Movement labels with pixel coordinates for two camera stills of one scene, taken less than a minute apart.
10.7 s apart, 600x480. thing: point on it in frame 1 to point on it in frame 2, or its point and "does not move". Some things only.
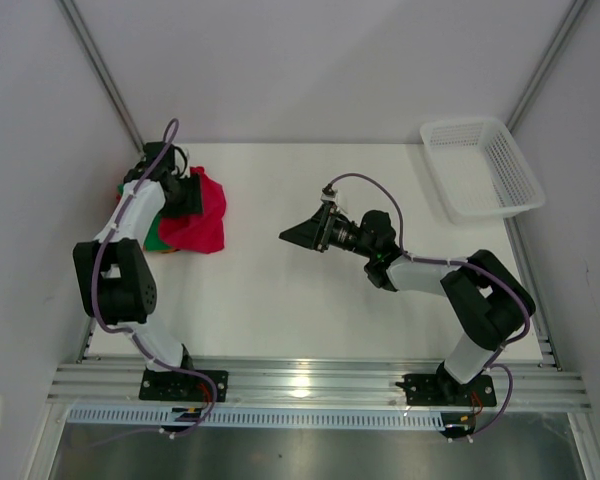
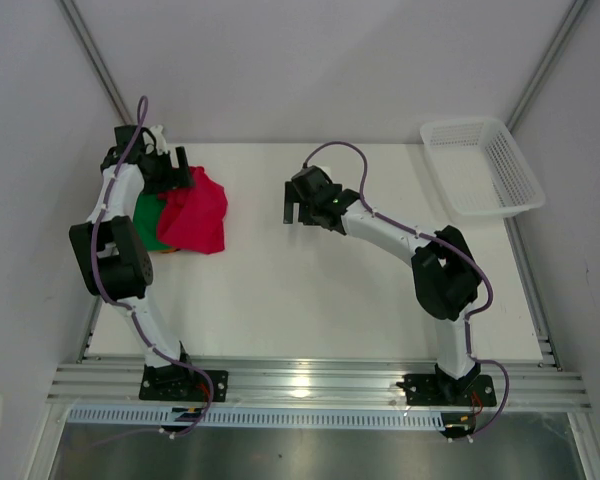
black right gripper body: [323, 232] to [298, 201]
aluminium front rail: [533, 386] does not move
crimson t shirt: [201, 233] does not move
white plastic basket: [481, 172] does not move
